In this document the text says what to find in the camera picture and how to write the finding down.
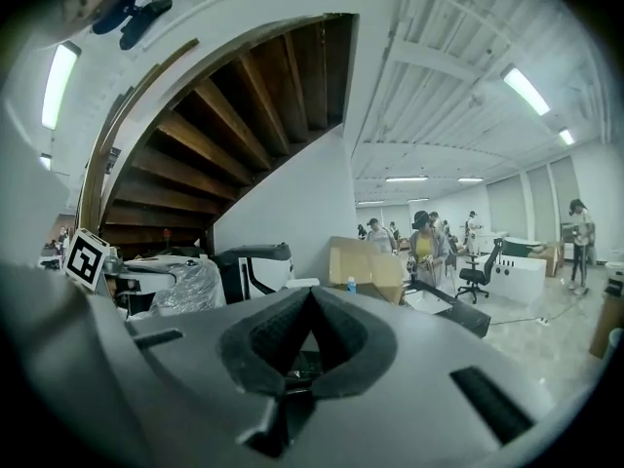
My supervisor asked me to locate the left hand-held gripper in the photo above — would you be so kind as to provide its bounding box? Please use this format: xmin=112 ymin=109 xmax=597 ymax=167
xmin=61 ymin=227 xmax=123 ymax=295

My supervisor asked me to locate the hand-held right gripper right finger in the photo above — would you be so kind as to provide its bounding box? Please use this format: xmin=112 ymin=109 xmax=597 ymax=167
xmin=292 ymin=286 xmax=561 ymax=468

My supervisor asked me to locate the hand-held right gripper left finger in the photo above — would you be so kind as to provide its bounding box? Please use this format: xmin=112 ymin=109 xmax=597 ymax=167
xmin=28 ymin=285 xmax=314 ymax=468

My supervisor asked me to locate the plastic-wrapped appliance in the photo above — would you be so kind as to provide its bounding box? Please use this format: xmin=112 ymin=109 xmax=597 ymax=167
xmin=121 ymin=254 xmax=228 ymax=319

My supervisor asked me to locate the black office chair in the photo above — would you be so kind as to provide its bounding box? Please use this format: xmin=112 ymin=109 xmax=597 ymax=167
xmin=455 ymin=238 xmax=506 ymax=306

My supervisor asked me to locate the large cardboard box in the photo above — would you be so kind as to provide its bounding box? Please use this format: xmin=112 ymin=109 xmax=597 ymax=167
xmin=329 ymin=235 xmax=406 ymax=306

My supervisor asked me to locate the white black-trimmed appliance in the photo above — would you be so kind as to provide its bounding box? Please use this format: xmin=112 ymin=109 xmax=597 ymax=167
xmin=214 ymin=242 xmax=294 ymax=304

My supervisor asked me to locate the wooden spiral staircase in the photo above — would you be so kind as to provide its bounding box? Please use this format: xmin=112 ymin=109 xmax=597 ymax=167
xmin=80 ymin=12 xmax=361 ymax=262

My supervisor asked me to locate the black head-worn camera rig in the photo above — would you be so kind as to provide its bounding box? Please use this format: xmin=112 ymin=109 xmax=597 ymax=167
xmin=91 ymin=0 xmax=175 ymax=52

